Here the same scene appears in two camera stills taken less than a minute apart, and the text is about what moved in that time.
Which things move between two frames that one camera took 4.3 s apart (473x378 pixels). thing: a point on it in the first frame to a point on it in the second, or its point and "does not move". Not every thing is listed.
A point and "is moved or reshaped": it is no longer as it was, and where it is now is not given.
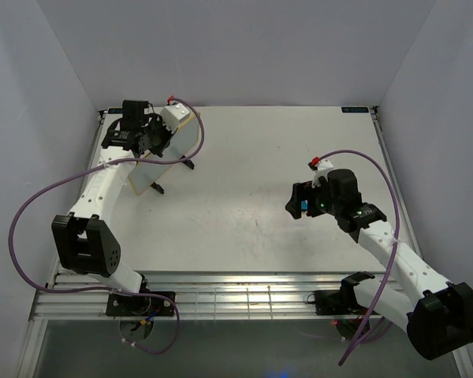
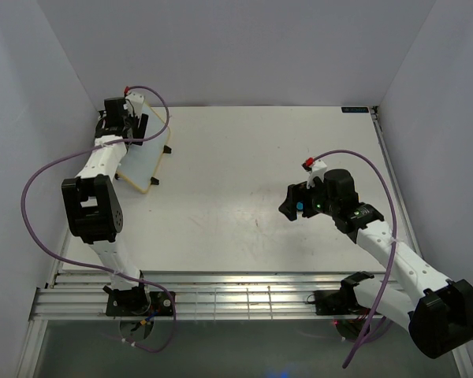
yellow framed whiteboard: [143, 176] is moved or reshaped
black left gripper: [157, 121] to [139, 125]
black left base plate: [139, 305] does not move
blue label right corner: [355, 109] does not move
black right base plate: [337, 302] does not move
